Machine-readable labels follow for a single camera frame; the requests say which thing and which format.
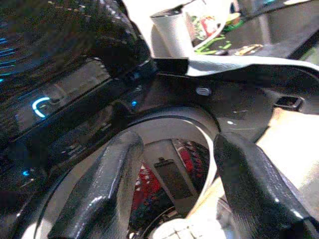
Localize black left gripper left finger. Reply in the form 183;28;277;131
47;130;145;239

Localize pump bottle red label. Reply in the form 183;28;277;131
189;13;221;40

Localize small colourful cup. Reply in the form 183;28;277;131
225;12;244;27

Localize black washing machine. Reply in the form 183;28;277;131
0;0;319;239

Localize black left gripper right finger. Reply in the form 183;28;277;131
213;132;319;239

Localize triangle patterned cloth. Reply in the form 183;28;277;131
129;141;210;225

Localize beige towel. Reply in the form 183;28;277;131
189;109;319;239

